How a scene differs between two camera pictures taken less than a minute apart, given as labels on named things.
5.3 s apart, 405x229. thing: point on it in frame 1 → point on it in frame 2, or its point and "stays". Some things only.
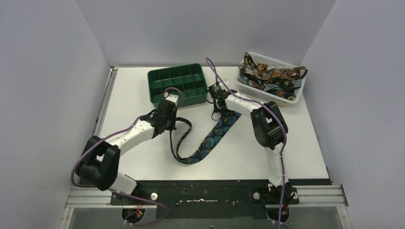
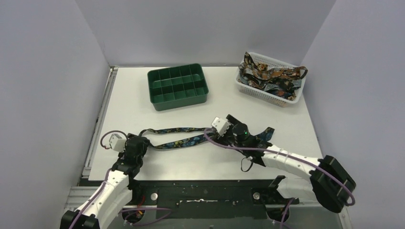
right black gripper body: x=219 y=109 → x=228 y=138
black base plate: x=213 y=199 stays
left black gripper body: x=169 y=123 → x=139 y=142
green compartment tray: x=186 y=81 stays
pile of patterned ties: x=284 y=82 stays
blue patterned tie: x=225 y=122 → x=265 y=134
